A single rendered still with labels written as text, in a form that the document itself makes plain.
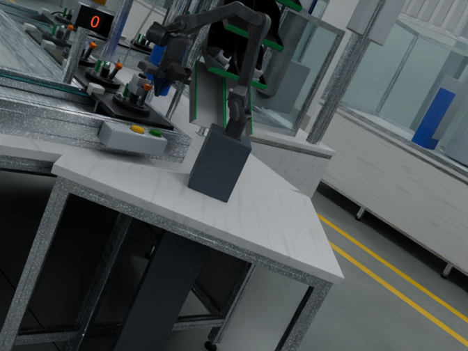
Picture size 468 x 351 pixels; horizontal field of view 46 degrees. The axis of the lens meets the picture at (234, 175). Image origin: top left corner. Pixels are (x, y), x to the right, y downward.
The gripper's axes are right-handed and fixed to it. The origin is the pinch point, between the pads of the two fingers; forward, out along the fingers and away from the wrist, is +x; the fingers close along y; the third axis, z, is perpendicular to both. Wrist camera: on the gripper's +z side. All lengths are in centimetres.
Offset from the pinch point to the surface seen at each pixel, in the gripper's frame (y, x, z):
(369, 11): 160, -61, -64
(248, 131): 47.5, 7.7, -0.5
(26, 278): -34, 61, 22
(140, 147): -7.4, 17.6, 12.9
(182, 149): 14.7, 18.1, 6.0
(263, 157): 126, 37, -59
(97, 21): -17.9, -11.1, -21.3
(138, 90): -1.5, 5.4, -9.0
